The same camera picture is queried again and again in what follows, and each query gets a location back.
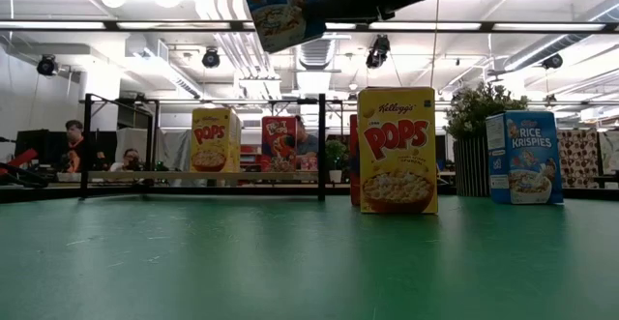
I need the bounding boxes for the blue Rice Krispies cereal box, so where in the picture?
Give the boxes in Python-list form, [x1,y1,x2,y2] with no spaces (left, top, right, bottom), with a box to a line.
[236,0,327,54]
[485,110,565,206]

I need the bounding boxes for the yellow Corn Pops cereal box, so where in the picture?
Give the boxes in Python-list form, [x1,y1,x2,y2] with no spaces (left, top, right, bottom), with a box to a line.
[356,86,440,216]
[190,107,242,174]

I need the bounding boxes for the red Froot Loops cereal box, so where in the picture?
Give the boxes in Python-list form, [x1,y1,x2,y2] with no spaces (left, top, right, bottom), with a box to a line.
[348,113,362,208]
[260,115,298,173]

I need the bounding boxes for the black beam with light strips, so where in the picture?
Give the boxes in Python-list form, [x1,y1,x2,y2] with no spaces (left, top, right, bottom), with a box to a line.
[0,18,619,34]

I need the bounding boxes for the person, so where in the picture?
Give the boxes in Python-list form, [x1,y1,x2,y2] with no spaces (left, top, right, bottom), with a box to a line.
[294,114,320,171]
[109,148,146,173]
[61,119,108,174]

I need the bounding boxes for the small plant white pot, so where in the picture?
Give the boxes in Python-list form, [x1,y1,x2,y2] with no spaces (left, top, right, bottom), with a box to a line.
[324,138,349,184]

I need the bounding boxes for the potted plant ribbed grey pot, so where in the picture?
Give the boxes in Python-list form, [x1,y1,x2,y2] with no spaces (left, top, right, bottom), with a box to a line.
[443,81,530,198]

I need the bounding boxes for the white cloth cover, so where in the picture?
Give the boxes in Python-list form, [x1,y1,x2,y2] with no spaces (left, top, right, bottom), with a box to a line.
[114,127,192,172]

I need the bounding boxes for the black monitor screens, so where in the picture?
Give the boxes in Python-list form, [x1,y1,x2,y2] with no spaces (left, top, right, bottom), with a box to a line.
[14,129,117,171]

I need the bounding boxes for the red padded bar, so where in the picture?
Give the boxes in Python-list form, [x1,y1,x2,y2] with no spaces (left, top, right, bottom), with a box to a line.
[0,148,40,171]

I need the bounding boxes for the black overhead camera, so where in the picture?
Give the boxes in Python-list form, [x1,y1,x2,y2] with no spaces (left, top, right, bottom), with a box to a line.
[365,33,392,70]

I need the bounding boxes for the black aluminium table frame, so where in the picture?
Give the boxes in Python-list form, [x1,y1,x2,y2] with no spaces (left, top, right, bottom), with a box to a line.
[0,183,619,204]

